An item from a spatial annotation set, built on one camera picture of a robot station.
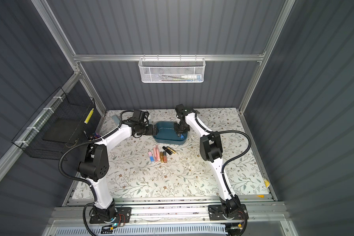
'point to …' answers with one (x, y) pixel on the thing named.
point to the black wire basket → (62, 122)
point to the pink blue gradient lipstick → (152, 158)
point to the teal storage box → (167, 135)
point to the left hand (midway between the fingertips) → (154, 131)
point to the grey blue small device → (116, 119)
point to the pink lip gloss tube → (156, 153)
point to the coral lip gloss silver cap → (164, 157)
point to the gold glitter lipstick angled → (171, 150)
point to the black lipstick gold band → (167, 150)
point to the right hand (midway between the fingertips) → (179, 132)
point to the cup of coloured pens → (95, 135)
